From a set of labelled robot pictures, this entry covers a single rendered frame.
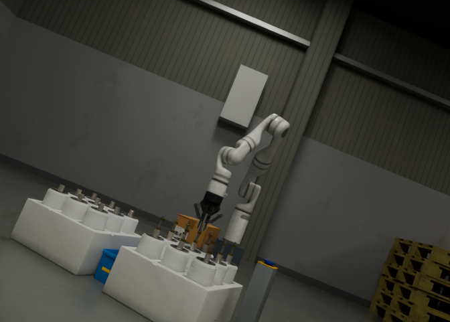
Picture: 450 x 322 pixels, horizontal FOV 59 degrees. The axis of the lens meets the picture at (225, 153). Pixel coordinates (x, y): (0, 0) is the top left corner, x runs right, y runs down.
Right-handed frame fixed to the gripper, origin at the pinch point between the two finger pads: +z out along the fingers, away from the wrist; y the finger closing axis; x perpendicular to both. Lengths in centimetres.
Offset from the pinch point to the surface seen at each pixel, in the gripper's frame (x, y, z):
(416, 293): 236, 185, -3
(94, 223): -2.8, -40.9, 15.1
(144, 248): -12.4, -15.6, 14.6
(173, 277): -20.3, -0.6, 18.7
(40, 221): 0, -64, 23
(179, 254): -15.8, -2.2, 11.4
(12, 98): 257, -284, -34
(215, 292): -17.6, 14.9, 18.1
